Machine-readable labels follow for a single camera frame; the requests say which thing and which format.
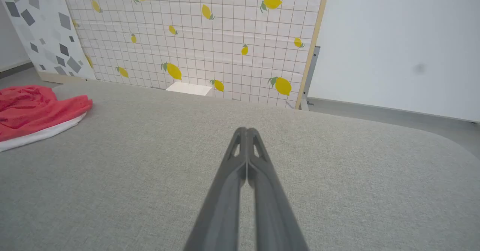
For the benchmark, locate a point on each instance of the white box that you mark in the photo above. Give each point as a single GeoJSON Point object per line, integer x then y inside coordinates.
{"type": "Point", "coordinates": [189, 88]}

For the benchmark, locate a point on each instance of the red garment with white hem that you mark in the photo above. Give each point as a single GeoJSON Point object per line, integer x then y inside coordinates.
{"type": "Point", "coordinates": [33, 110]}

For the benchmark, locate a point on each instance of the grey fabric sofa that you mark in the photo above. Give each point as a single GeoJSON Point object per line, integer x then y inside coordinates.
{"type": "Point", "coordinates": [150, 176]}

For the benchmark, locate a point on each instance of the grey metal panel stand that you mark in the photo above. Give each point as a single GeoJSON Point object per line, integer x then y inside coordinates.
{"type": "Point", "coordinates": [309, 79]}

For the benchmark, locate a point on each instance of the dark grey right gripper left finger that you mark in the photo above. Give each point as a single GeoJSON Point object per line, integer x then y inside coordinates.
{"type": "Point", "coordinates": [221, 206]}

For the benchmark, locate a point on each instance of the lemon print grid panel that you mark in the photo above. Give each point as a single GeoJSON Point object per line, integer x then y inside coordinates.
{"type": "Point", "coordinates": [202, 37]}

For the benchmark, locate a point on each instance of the grey terrazzo pattern panel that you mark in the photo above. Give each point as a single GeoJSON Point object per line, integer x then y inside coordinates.
{"type": "Point", "coordinates": [45, 30]}

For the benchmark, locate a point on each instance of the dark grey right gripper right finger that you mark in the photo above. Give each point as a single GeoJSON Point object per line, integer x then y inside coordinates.
{"type": "Point", "coordinates": [272, 209]}

